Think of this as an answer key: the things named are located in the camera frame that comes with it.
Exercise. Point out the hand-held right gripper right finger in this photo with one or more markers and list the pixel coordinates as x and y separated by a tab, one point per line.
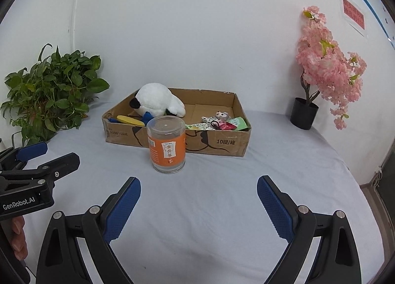
273	206

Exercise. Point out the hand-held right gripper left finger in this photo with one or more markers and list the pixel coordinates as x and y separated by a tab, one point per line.
123	206

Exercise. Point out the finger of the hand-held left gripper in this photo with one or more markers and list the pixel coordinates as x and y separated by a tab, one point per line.
61	163
31	151

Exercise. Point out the brown cardboard box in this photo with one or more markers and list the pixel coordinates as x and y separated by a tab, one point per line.
222	145

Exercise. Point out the green tissue packet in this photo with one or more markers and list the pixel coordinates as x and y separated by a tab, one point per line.
240	122

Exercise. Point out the red packet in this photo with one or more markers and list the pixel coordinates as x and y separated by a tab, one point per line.
226	126

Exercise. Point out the small grey plush toy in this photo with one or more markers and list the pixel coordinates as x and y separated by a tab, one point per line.
222	115

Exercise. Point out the blue checked lace cloth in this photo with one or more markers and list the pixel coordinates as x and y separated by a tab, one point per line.
207	119

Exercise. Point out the white plush toy black ears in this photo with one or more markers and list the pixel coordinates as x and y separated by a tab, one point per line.
157	98

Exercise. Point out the person's left hand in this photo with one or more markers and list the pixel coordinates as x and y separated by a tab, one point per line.
19	237

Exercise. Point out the green potted plant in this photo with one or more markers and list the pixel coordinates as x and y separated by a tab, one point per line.
55	92

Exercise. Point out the clear jar orange label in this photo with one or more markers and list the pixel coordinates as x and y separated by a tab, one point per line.
166	148

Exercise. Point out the pink blossom tree black pot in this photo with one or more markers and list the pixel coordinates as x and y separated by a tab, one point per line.
327	64

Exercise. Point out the red wall sign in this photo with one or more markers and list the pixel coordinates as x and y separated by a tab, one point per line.
353	13

